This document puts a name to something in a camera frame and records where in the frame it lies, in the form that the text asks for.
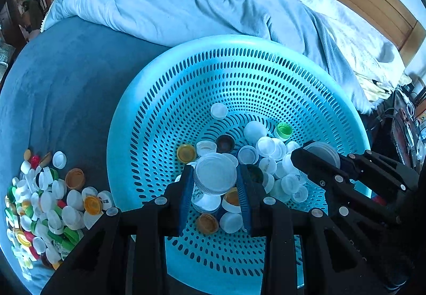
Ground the large white bottle cap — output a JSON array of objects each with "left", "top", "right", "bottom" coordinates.
[{"left": 194, "top": 153, "right": 238, "bottom": 196}]

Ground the pale yellow sheet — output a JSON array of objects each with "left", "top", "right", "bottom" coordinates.
[{"left": 353, "top": 72, "right": 413, "bottom": 103}]

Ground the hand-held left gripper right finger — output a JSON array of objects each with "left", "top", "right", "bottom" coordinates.
[{"left": 237, "top": 165, "right": 390, "bottom": 295}]

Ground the pile of plastic bottle caps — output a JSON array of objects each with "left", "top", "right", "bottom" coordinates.
[
  {"left": 4, "top": 149, "right": 120, "bottom": 282},
  {"left": 175, "top": 103, "right": 342, "bottom": 236}
]

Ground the green hanging garment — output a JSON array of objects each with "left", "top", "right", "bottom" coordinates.
[{"left": 22, "top": 0, "right": 45, "bottom": 32}]

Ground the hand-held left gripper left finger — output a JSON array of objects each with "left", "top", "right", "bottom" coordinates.
[{"left": 40, "top": 165, "right": 195, "bottom": 295}]

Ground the cluttered bedside table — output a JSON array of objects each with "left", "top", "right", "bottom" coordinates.
[{"left": 366, "top": 75, "right": 426, "bottom": 176}]

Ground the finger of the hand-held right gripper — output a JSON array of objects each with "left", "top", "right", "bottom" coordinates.
[
  {"left": 290, "top": 149, "right": 363, "bottom": 216},
  {"left": 340, "top": 149, "right": 418, "bottom": 192}
]

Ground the pale grey round lid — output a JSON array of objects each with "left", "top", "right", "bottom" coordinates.
[{"left": 304, "top": 141, "right": 341, "bottom": 169}]

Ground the light blue perforated basket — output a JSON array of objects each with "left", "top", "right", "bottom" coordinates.
[{"left": 106, "top": 35, "right": 371, "bottom": 295}]

